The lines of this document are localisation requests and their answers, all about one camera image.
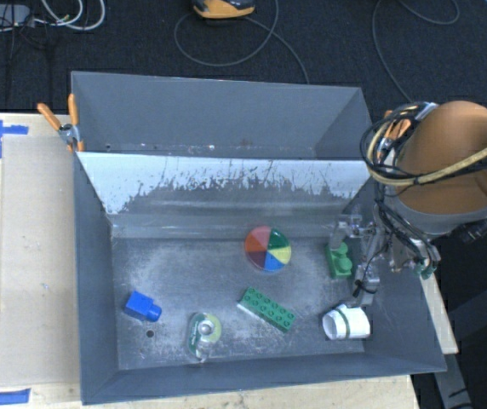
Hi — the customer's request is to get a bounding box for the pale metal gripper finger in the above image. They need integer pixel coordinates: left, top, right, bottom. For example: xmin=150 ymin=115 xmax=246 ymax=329
xmin=329 ymin=214 xmax=375 ymax=251
xmin=347 ymin=265 xmax=381 ymax=308

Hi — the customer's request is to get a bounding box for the small green toy brick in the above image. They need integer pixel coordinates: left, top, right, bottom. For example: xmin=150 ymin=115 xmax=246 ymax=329
xmin=324 ymin=241 xmax=354 ymax=279

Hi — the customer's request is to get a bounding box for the white cup with green stripes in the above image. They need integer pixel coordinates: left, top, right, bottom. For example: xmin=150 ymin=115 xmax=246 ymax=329
xmin=321 ymin=303 xmax=372 ymax=341

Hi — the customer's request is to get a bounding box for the multicoloured segmented round disc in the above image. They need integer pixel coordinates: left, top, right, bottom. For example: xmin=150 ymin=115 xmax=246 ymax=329
xmin=243 ymin=225 xmax=293 ymax=274

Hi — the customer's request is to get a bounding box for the long green toy brick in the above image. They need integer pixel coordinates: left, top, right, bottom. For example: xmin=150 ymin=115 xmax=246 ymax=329
xmin=236 ymin=286 xmax=297 ymax=334

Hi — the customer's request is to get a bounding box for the grey metal bin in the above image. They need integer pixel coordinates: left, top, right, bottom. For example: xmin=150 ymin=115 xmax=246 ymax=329
xmin=69 ymin=71 xmax=448 ymax=406

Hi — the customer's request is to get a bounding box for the blue toy block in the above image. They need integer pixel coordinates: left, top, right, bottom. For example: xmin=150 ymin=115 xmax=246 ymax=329
xmin=123 ymin=291 xmax=163 ymax=324

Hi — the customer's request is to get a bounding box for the pale flat board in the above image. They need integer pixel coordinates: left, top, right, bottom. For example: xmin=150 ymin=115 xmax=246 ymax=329
xmin=0 ymin=135 xmax=82 ymax=388

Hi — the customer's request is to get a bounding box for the black cylinder on white bracket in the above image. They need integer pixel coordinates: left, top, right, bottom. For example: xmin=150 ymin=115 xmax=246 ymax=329
xmin=455 ymin=217 xmax=487 ymax=245

